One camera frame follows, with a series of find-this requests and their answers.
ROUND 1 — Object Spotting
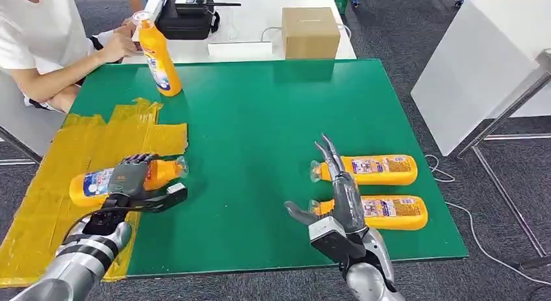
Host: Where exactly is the person's hand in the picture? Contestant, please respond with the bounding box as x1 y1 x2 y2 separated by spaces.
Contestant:
99 19 138 64

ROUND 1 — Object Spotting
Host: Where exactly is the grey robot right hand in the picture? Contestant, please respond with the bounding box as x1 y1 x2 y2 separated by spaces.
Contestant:
284 134 369 240

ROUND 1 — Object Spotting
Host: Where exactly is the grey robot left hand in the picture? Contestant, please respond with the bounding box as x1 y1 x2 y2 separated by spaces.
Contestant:
101 153 189 214

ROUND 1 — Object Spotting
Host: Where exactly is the orange drink bottle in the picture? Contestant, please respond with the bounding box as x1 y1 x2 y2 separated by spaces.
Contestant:
131 10 183 98
308 195 429 232
309 154 419 187
68 155 190 208

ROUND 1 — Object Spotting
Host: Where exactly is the dark laptop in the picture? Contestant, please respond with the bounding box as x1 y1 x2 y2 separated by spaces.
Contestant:
154 0 172 22

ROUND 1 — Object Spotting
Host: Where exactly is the black bag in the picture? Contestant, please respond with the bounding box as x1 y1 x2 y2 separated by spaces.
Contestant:
155 0 222 41

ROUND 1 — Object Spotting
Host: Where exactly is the person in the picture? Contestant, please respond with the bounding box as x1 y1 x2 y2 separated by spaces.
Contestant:
0 0 145 114

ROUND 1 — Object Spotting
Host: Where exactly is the yellow plastic sheet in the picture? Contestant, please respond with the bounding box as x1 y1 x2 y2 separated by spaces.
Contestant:
0 97 189 289

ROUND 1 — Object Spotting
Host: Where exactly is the green table mat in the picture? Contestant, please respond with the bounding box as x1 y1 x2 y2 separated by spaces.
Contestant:
68 59 470 278

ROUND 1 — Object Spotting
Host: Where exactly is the white panel table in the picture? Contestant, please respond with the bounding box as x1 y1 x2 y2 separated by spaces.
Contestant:
0 68 66 159

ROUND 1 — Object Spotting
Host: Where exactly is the flat white box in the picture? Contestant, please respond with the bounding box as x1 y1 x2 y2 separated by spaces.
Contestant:
207 41 274 59

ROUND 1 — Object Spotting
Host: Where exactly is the white desk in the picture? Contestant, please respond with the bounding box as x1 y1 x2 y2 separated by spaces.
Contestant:
122 0 357 66

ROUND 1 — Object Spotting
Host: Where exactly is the brown cardboard box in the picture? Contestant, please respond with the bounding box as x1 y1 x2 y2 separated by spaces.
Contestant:
281 7 342 61

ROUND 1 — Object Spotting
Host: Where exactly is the large white table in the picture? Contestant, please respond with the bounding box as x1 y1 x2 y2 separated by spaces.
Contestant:
410 0 551 158

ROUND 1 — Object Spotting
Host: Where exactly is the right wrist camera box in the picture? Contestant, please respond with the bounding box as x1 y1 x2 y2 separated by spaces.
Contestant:
308 216 368 267

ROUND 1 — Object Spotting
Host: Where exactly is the white floor cable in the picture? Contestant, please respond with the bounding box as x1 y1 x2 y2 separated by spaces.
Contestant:
424 154 551 288

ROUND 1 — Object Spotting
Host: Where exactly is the white desk cable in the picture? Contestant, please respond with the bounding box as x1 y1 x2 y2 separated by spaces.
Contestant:
261 24 353 43

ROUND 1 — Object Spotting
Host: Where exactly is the metal table frame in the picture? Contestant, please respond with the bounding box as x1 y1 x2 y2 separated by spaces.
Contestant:
454 48 551 270

